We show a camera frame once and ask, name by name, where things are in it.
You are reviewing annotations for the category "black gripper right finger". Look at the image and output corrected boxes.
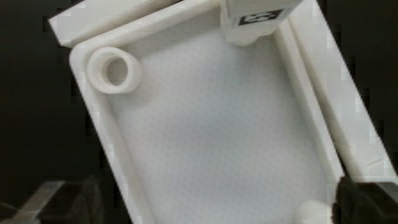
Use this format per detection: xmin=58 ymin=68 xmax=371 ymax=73
xmin=330 ymin=177 xmax=398 ymax=224

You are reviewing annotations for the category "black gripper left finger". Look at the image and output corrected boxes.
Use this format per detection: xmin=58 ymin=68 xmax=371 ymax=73
xmin=10 ymin=177 xmax=105 ymax=224

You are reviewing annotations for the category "white desk tabletop tray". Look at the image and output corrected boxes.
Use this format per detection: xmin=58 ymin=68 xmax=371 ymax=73
xmin=69 ymin=0 xmax=343 ymax=224

